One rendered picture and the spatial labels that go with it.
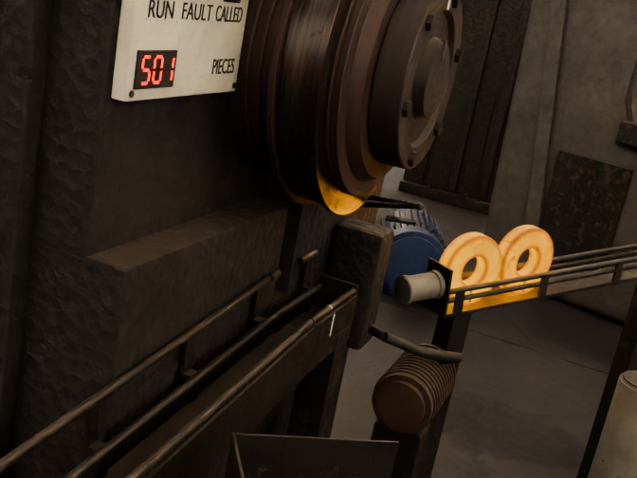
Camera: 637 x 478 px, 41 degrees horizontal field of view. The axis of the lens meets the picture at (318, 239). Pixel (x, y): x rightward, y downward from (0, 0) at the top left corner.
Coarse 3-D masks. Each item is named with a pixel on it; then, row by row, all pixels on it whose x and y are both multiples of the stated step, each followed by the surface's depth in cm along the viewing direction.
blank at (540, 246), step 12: (516, 228) 186; (528, 228) 186; (504, 240) 185; (516, 240) 184; (528, 240) 186; (540, 240) 188; (504, 252) 184; (516, 252) 185; (540, 252) 189; (552, 252) 191; (504, 264) 184; (516, 264) 186; (528, 264) 192; (540, 264) 190; (504, 276) 186; (516, 276) 188; (528, 288) 191
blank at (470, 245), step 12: (456, 240) 178; (468, 240) 176; (480, 240) 178; (492, 240) 180; (444, 252) 177; (456, 252) 175; (468, 252) 177; (480, 252) 179; (492, 252) 181; (444, 264) 176; (456, 264) 176; (480, 264) 183; (492, 264) 182; (456, 276) 178; (480, 276) 183; (492, 276) 183; (468, 300) 182
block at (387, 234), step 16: (352, 224) 162; (368, 224) 165; (336, 240) 162; (352, 240) 161; (368, 240) 160; (384, 240) 160; (336, 256) 163; (352, 256) 162; (368, 256) 160; (384, 256) 162; (336, 272) 164; (352, 272) 162; (368, 272) 161; (384, 272) 166; (368, 288) 162; (368, 304) 163; (368, 320) 164; (352, 336) 165; (368, 336) 168
